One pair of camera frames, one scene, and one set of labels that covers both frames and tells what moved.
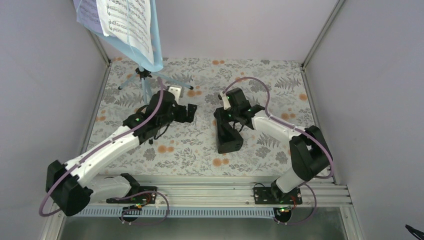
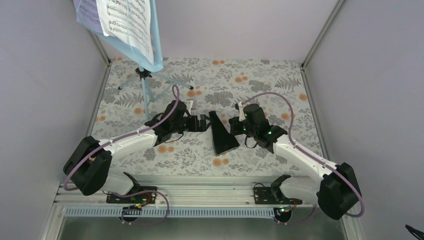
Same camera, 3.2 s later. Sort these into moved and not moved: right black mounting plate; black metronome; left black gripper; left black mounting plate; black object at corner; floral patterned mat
Moved: black metronome; left black gripper
Not moved: right black mounting plate; black object at corner; left black mounting plate; floral patterned mat
